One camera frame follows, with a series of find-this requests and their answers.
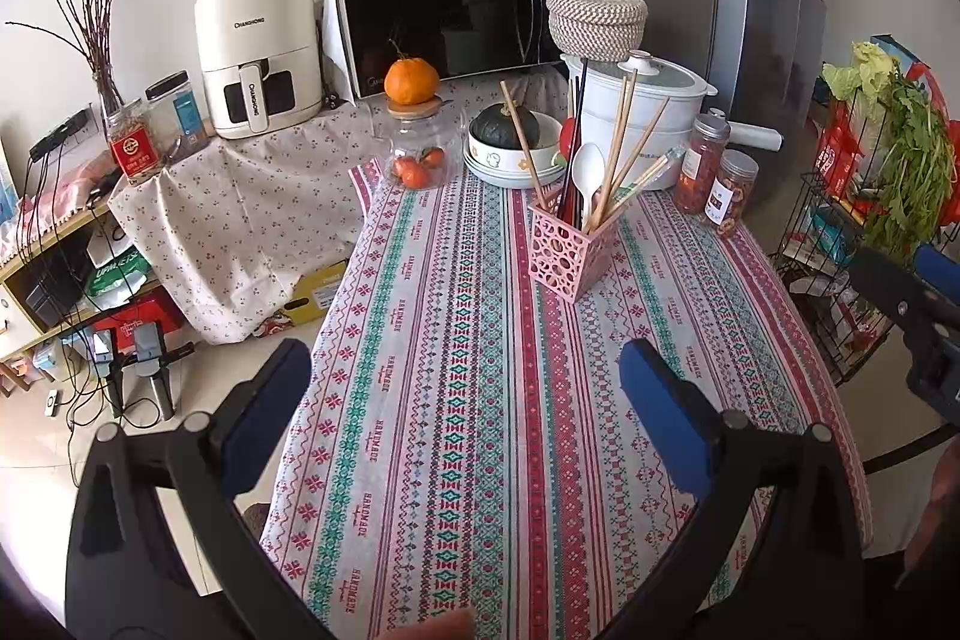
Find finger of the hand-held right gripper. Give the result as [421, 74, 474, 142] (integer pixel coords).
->
[913, 245, 960, 304]
[851, 246, 927, 330]

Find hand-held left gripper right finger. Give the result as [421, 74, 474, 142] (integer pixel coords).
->
[600, 338, 875, 640]

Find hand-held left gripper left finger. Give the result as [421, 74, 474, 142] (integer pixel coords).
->
[64, 338, 312, 640]

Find pink utensil holder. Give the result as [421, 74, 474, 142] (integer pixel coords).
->
[527, 201, 618, 304]

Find paper-wrapped chopsticks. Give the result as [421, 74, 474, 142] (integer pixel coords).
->
[600, 154, 672, 225]

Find white spoon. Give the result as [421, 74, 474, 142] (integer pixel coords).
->
[570, 141, 607, 232]

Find wooden chopstick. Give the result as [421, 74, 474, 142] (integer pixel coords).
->
[592, 68, 640, 234]
[585, 74, 631, 234]
[499, 79, 548, 212]
[604, 97, 672, 214]

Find red spoon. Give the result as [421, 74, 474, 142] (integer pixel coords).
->
[556, 116, 590, 221]

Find person's right forearm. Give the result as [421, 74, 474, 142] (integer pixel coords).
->
[904, 437, 960, 581]

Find leafy green vegetables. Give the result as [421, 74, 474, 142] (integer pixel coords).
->
[862, 77, 960, 266]

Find yellow cardboard box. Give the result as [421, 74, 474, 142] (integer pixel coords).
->
[255, 261, 350, 337]

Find phone on tripod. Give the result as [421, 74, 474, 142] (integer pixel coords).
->
[91, 329, 127, 417]
[131, 321, 177, 422]

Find red box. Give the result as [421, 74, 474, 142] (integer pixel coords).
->
[94, 299, 182, 350]

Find red plastic bag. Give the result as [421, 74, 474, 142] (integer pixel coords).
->
[814, 107, 863, 199]

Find short jar of dried snacks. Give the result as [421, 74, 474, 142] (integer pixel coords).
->
[705, 150, 760, 238]

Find striped patterned tablecloth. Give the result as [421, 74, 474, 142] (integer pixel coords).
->
[259, 156, 875, 640]

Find small-floral white tablecloth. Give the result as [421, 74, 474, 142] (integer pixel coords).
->
[107, 74, 571, 347]

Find green plastic bag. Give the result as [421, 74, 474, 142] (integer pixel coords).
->
[82, 246, 155, 300]

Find napa cabbage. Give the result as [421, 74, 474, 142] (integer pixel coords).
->
[821, 40, 901, 101]

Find tall jar of red snacks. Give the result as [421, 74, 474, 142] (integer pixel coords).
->
[673, 111, 732, 215]

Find blue carton box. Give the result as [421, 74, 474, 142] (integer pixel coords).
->
[870, 34, 935, 90]

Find white electric pot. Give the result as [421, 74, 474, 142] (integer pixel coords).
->
[561, 50, 785, 191]

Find wooden shelf unit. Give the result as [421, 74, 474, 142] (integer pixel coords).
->
[0, 190, 162, 363]

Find red-label glass jar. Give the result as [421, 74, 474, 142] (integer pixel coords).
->
[105, 98, 164, 185]

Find pink cloth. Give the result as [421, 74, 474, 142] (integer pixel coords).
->
[19, 149, 121, 236]

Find glass pot lid white knob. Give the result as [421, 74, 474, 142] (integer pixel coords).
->
[562, 50, 717, 97]

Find black-lid plastic jar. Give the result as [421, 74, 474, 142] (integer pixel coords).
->
[142, 70, 211, 165]

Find white flower-print bowl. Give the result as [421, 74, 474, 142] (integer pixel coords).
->
[466, 111, 565, 176]

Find glass jar with wooden lid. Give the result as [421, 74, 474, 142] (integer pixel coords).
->
[371, 96, 466, 191]

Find dark green pumpkin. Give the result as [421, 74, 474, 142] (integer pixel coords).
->
[474, 101, 542, 150]

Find black power strip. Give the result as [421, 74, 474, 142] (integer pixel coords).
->
[30, 111, 91, 157]

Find large orange with stem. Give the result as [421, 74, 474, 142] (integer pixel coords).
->
[384, 38, 440, 107]

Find cream air fryer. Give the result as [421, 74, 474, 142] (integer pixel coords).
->
[193, 0, 325, 140]

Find woven lidded basket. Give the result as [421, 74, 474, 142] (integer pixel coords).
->
[545, 0, 650, 62]

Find bare twigs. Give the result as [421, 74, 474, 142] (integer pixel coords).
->
[6, 0, 134, 116]

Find black microwave oven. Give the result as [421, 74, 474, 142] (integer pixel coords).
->
[324, 0, 571, 103]

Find black wire rack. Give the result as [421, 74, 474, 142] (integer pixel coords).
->
[772, 85, 960, 386]

